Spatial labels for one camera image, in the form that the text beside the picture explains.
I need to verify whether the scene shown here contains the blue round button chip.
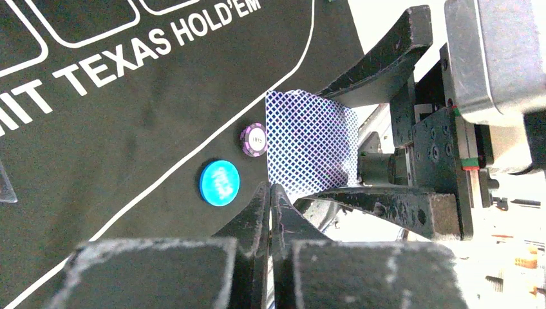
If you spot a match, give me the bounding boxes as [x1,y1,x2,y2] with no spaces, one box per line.
[199,160,241,207]

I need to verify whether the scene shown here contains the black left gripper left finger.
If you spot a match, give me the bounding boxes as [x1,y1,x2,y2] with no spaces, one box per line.
[46,182,270,308]

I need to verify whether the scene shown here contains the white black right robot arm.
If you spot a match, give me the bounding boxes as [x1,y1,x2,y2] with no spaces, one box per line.
[310,1,545,240]

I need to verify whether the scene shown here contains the red triangular all-in marker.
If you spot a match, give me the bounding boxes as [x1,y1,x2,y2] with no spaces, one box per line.
[0,164,18,203]

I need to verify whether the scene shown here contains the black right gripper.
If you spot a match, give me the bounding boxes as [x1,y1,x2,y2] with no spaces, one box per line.
[295,5,498,241]

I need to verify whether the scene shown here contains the purple chip bottom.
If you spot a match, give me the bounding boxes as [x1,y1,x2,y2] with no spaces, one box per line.
[240,122,267,157]

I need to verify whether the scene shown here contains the black poker felt mat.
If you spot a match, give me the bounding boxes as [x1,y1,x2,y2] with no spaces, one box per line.
[1,1,362,308]

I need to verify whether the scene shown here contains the blue card deck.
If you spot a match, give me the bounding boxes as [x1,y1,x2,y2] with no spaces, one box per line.
[265,90,358,202]

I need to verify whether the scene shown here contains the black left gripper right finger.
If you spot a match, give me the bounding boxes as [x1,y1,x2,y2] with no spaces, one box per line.
[270,184,469,308]

